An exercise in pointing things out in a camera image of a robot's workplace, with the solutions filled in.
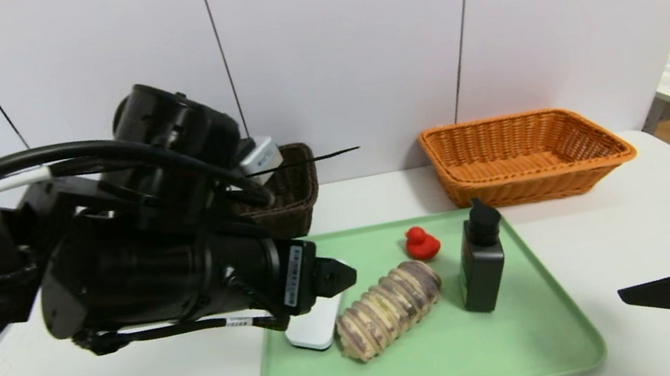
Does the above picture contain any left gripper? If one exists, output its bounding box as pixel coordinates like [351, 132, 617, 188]
[187, 205, 363, 333]

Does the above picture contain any white rectangular case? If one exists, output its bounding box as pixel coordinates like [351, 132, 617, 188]
[274, 256, 363, 356]

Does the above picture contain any striped bread loaf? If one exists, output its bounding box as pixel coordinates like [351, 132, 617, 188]
[327, 256, 453, 366]

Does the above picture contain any black pump bottle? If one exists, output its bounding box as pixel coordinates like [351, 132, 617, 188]
[446, 193, 517, 316]

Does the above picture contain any dark brown wicker basket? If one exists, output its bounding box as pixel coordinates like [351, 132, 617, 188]
[226, 140, 328, 248]

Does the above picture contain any orange wicker basket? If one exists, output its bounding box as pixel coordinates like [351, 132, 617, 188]
[416, 94, 644, 221]

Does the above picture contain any red rubber duck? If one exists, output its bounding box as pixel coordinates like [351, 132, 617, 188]
[402, 223, 444, 264]

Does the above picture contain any black zip tie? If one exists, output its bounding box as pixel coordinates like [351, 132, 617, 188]
[248, 146, 362, 177]

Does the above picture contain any green plastic tray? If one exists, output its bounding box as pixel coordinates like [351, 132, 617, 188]
[234, 187, 610, 376]

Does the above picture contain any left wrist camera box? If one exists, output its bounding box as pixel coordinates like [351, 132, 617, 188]
[234, 132, 286, 179]

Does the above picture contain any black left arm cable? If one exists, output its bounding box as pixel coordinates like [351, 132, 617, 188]
[0, 109, 277, 255]

